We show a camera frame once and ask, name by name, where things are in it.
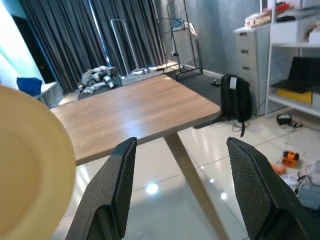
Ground grey blue box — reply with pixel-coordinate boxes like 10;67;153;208
297;183;320;209

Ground blue bag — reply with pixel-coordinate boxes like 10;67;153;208
16;76;42;97

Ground orange black tool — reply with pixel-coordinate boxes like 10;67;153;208
282;150;300;167

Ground yellow flat box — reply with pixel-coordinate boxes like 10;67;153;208
276;88;314;105

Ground white flat box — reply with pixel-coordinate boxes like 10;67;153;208
121;74;139;87

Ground white shelf unit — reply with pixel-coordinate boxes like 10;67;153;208
259;0;320;121

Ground small black white device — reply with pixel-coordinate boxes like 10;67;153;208
276;113;293;126

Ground round plastic plate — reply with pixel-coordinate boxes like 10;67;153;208
0;84;77;240

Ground white metal frame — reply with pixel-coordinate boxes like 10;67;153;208
110;18;140;76

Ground black backpack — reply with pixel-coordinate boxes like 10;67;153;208
219;73;253;138

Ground white bag red print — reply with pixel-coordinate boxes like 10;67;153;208
244;12;272;27

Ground thick wooden table leg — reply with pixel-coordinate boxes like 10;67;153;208
164;132;230;240

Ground crumpled white plastic bag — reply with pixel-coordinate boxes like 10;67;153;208
303;159;320;187

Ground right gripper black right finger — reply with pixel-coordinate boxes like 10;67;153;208
226;136;320;240

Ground dark grey curtains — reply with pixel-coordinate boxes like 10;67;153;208
19;0;201;94

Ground crumpled silver pile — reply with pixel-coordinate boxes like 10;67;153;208
79;65;119;95

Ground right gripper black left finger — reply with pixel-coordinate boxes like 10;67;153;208
65;136;138;240

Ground white drawer cabinet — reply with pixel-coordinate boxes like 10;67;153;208
232;23;271;117

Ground black metal clothes rack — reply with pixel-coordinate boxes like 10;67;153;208
159;0;203;81

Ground black laptop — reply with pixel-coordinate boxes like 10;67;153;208
271;56;320;94

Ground small orange object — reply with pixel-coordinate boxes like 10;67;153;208
271;162;287;176

